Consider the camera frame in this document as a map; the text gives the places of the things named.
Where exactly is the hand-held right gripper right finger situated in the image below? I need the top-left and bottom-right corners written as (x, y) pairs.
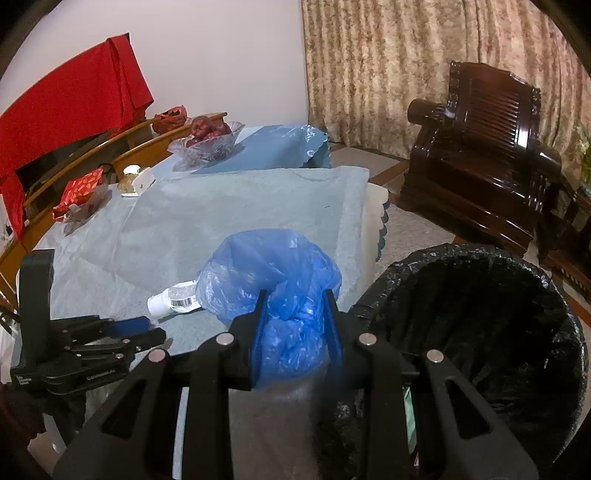
top-left (323, 288), bottom-right (541, 480)

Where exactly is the dark wooden armchair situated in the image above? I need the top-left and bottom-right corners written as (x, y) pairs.
top-left (398, 60), bottom-right (564, 259)

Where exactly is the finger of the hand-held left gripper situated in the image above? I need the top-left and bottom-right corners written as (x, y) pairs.
top-left (51, 315), bottom-right (151, 344)
top-left (65, 329), bottom-right (168, 370)

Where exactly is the clear glass dish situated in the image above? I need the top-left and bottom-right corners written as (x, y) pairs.
top-left (58, 187), bottom-right (113, 236)

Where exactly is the white scalloped table cover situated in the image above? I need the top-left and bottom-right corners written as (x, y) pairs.
top-left (358, 182), bottom-right (392, 264)

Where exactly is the beige patterned curtain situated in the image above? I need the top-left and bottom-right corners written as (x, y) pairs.
top-left (301, 0), bottom-right (591, 160)

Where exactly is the blue plastic bag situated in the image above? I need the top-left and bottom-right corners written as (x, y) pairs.
top-left (196, 229), bottom-right (343, 377)

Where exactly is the pale blue tablecloth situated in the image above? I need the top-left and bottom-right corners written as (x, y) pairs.
top-left (14, 167), bottom-right (370, 361)

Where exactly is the small bottle with white cap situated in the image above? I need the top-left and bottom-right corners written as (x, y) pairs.
top-left (148, 279), bottom-right (206, 319)

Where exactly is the gold and white tissue box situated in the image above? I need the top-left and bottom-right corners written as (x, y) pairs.
top-left (117, 165), bottom-right (155, 198)

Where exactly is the dark wooden side table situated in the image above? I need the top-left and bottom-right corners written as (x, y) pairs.
top-left (538, 175), bottom-right (591, 301)

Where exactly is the red snack packet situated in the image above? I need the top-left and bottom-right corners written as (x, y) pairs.
top-left (53, 167), bottom-right (105, 221)

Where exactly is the glass fruit bowl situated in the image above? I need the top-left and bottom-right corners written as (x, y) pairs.
top-left (167, 121), bottom-right (245, 168)

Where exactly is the bin with black liner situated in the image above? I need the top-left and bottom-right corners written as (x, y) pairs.
top-left (318, 242), bottom-right (589, 480)

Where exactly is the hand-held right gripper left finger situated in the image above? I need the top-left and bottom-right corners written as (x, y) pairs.
top-left (53, 290), bottom-right (269, 480)

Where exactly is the red cloth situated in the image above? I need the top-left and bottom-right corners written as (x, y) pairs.
top-left (0, 34), bottom-right (154, 241)

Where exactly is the red plastic bag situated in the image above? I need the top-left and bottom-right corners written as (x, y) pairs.
top-left (152, 105), bottom-right (188, 134)

